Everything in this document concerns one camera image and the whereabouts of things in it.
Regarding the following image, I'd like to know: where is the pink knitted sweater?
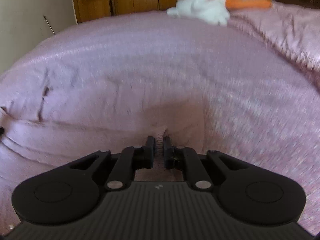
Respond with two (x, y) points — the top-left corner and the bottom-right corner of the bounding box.
(1, 63), (214, 184)

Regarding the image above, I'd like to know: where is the pink floral bedspread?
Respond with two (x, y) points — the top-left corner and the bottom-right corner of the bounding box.
(1, 2), (319, 234)

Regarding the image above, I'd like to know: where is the white plush toy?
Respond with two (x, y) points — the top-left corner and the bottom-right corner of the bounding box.
(167, 0), (230, 26)

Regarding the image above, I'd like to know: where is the orange cloth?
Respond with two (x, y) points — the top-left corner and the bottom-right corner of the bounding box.
(225, 0), (272, 10)

